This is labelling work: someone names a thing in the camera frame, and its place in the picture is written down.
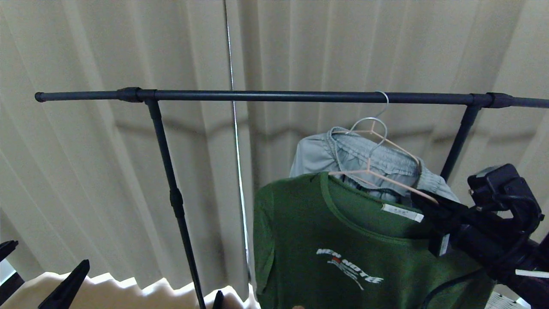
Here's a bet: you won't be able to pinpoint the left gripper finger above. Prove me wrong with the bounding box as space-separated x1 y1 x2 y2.
0 240 19 263
38 259 91 309

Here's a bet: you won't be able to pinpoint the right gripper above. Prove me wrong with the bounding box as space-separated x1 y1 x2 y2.
428 222 529 280

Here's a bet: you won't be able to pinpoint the pink clothes hanger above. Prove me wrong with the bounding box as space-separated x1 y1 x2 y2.
328 117 439 205
332 91 423 176

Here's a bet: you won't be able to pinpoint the green garment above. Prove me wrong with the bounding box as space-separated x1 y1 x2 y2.
253 171 497 309

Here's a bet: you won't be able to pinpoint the pale grey shorts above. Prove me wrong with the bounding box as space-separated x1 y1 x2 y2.
289 126 462 207

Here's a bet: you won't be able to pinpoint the white laundry basket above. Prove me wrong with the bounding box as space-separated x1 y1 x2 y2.
485 292 531 309

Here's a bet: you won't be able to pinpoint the black clothes rack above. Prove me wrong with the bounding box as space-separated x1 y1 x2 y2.
35 87 549 309

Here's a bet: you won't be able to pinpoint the window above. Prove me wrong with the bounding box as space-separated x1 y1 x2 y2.
0 259 25 302

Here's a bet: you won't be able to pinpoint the beige curtain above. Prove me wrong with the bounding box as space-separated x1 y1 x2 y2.
0 0 549 301

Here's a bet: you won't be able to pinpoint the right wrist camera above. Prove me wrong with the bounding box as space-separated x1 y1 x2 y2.
467 164 545 224

